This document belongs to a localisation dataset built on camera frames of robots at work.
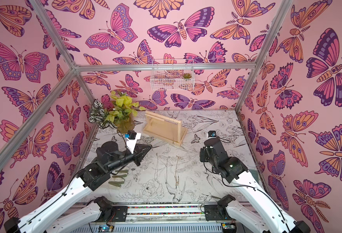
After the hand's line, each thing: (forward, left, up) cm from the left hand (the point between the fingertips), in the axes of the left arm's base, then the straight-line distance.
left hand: (152, 145), depth 67 cm
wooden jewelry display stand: (+33, -5, -31) cm, 46 cm away
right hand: (+4, -26, -9) cm, 28 cm away
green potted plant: (+28, +24, -6) cm, 37 cm away
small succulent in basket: (+49, -18, +6) cm, 53 cm away
